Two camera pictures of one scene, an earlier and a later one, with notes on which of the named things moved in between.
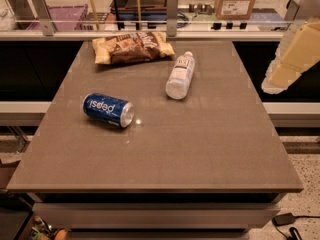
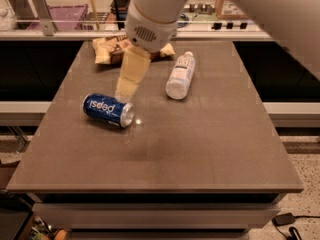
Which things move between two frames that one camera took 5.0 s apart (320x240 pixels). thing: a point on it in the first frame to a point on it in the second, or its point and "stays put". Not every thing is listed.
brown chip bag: x=130 y=47 stays put
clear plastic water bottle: x=180 y=77 stays put
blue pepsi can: x=109 y=109 stays put
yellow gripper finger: x=299 y=49 to x=146 y=34
